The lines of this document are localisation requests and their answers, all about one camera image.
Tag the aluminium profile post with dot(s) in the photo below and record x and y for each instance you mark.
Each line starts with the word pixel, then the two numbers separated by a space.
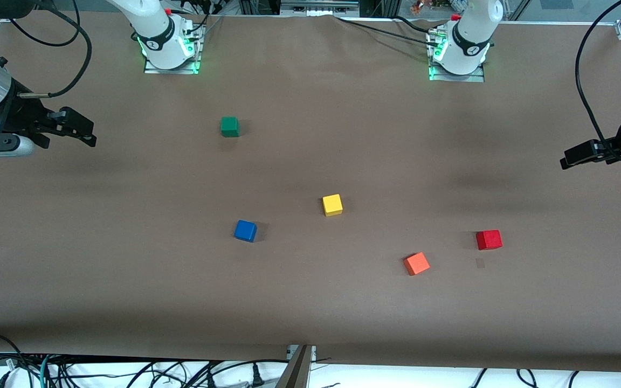
pixel 294 372

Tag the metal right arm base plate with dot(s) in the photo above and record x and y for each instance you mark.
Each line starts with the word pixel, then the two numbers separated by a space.
pixel 194 54

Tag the green cube block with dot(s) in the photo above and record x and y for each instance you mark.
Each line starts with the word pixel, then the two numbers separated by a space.
pixel 229 126

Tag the yellow cube block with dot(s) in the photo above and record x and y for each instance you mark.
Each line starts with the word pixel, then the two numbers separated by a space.
pixel 332 205

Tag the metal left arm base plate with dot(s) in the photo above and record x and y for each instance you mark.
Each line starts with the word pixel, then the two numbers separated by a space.
pixel 477 76

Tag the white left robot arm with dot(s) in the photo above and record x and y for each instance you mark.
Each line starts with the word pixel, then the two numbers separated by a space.
pixel 469 37

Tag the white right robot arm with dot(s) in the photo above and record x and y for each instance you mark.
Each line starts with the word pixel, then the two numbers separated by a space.
pixel 154 32

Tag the red cube block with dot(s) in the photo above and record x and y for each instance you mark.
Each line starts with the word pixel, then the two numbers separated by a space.
pixel 489 240

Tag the brown table cover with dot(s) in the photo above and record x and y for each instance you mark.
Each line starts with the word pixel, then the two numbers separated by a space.
pixel 310 307

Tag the orange cube block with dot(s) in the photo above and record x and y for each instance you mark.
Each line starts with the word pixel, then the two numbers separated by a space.
pixel 416 263

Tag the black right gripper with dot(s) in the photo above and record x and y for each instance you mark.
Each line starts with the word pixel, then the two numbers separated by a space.
pixel 21 114

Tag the black power plug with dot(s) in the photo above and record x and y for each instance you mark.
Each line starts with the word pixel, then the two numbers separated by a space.
pixel 257 376

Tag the blue cube block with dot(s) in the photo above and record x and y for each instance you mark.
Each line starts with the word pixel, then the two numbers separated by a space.
pixel 245 230

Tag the grey metal box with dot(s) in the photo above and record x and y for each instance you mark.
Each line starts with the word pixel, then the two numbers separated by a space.
pixel 318 5

